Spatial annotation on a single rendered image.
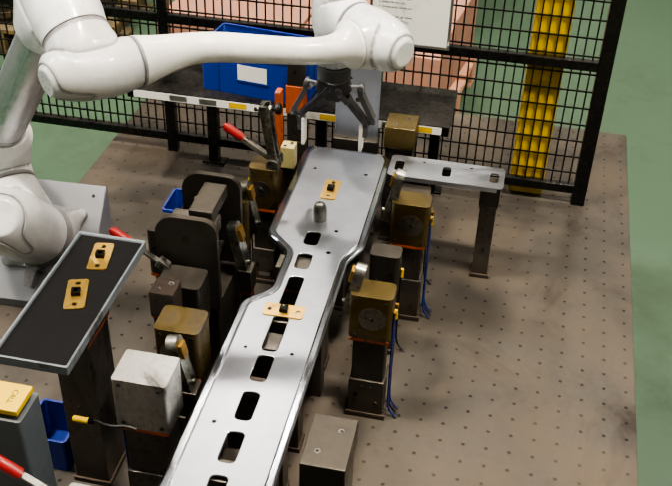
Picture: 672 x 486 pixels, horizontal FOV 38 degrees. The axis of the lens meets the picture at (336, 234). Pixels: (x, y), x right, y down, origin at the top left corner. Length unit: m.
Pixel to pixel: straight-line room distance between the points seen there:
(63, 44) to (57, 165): 2.62
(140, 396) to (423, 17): 1.42
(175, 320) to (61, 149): 2.77
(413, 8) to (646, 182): 2.07
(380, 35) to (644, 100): 3.35
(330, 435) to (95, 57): 0.81
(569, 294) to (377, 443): 0.74
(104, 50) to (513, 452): 1.19
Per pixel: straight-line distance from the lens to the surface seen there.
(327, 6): 2.12
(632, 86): 5.36
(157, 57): 1.94
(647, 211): 4.35
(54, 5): 1.93
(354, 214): 2.32
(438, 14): 2.74
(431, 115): 2.68
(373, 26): 2.01
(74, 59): 1.88
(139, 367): 1.77
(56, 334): 1.79
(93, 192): 2.56
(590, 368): 2.45
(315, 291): 2.09
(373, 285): 2.04
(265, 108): 2.31
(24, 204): 2.34
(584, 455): 2.25
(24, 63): 2.11
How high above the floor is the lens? 2.32
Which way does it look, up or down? 36 degrees down
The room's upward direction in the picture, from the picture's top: 2 degrees clockwise
